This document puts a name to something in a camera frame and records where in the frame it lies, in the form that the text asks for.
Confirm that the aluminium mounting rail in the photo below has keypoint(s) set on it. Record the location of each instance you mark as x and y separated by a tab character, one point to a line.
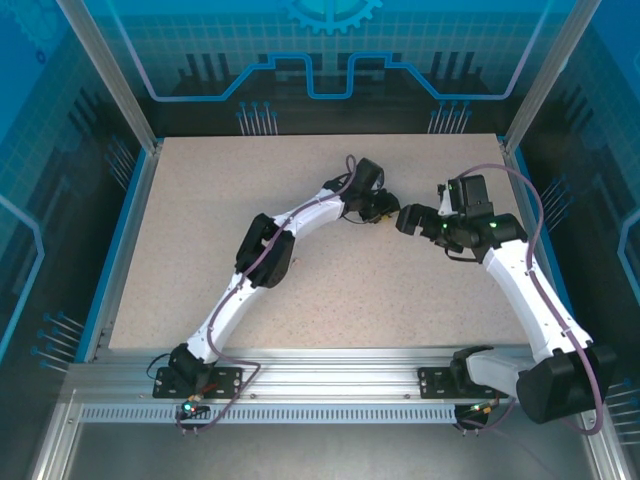
325	370

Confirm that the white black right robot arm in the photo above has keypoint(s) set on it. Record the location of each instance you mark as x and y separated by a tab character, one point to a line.
515	285

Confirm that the aluminium table side rail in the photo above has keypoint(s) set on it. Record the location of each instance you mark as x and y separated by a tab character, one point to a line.
127	250
513	175

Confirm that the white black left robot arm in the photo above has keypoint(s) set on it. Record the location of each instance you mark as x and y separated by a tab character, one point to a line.
225	310

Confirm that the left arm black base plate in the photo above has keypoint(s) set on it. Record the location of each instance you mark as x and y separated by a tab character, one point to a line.
230	382

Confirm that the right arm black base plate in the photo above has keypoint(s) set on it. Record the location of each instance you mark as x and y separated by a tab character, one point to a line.
432	382

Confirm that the blue table side trim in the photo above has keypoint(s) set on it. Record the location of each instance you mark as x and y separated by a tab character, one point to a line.
525	175
115	250

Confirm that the small connector with LED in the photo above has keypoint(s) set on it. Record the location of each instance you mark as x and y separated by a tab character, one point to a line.
189	408
475	409

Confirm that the aluminium frame post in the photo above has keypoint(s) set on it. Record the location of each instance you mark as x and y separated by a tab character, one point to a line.
111	75
549	75

